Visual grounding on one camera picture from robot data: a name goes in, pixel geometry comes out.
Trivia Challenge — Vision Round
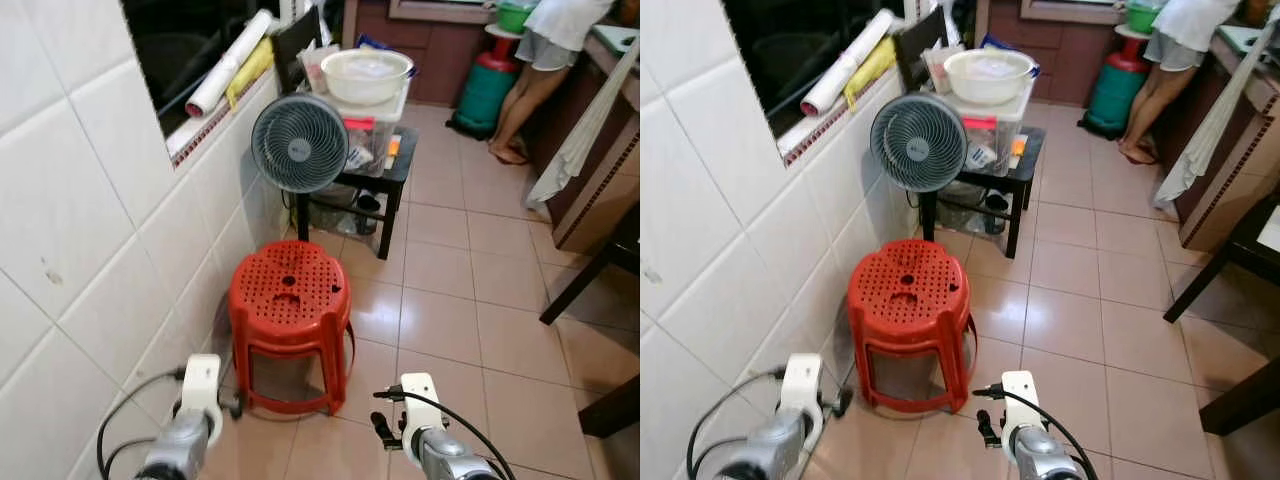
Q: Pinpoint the red plastic stool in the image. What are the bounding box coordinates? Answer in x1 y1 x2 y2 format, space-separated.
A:
847 238 979 414
228 240 356 416

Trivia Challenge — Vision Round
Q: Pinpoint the clear plastic bag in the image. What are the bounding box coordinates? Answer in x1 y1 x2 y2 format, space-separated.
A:
938 183 1011 236
310 185 381 236

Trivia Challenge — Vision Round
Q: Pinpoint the black side table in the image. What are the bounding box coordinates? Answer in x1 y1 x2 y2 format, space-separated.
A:
918 125 1047 259
295 125 421 261

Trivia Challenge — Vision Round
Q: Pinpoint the dark wooden table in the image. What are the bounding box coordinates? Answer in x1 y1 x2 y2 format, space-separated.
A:
1163 195 1280 436
540 205 641 439

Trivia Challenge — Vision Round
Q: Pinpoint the grey round fan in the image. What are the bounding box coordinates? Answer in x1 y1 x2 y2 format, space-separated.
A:
869 92 969 193
250 93 350 194

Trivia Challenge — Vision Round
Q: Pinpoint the clear plastic storage box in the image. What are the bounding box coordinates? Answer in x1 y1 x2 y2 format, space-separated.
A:
960 85 1034 177
340 85 413 177

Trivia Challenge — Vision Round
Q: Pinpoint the brown kitchen cabinet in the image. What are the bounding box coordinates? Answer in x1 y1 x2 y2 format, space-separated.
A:
553 25 641 253
1178 25 1280 251

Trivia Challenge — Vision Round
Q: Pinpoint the yellow cloth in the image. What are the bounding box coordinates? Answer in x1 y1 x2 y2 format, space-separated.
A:
226 38 276 109
843 37 899 109

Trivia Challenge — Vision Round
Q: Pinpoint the white paper roll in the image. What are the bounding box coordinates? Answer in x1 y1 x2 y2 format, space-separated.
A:
800 9 898 118
185 10 274 119

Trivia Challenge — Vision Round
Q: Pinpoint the white plastic basin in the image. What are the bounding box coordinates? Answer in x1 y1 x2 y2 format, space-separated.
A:
320 48 415 107
943 48 1037 107

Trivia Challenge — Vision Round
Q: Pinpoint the grey hanging towel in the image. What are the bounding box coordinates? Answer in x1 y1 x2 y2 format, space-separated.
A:
527 40 641 206
1155 20 1280 206

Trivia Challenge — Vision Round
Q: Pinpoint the green gas cylinder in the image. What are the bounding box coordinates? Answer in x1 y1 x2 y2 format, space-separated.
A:
1078 25 1151 139
447 25 523 139

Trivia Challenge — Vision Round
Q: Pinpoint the green plastic bowl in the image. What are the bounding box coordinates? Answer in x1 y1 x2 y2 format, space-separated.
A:
497 0 538 34
1125 0 1163 34

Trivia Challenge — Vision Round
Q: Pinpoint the person in white shirt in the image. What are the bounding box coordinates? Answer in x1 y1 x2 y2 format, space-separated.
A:
487 0 618 166
1118 0 1241 166

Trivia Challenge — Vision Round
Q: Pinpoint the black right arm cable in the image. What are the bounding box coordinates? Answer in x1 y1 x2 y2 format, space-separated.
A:
375 388 516 480
975 385 1101 480

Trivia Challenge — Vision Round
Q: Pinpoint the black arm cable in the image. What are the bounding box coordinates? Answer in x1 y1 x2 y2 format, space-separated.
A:
975 385 1101 480
686 368 786 480
97 368 189 480
375 388 516 480

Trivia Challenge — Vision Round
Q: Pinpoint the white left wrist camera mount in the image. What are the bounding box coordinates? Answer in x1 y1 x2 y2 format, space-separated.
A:
180 354 224 446
780 353 825 451

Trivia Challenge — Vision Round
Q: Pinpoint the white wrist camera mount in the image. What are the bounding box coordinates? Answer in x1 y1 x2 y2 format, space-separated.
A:
780 353 825 451
1001 371 1043 456
400 373 444 461
180 354 224 446

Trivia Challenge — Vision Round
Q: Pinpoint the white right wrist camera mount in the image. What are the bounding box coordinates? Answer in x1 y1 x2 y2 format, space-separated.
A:
1001 371 1043 456
400 373 444 461

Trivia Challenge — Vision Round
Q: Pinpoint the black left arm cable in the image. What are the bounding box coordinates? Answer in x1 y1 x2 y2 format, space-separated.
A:
686 368 786 480
97 368 189 480

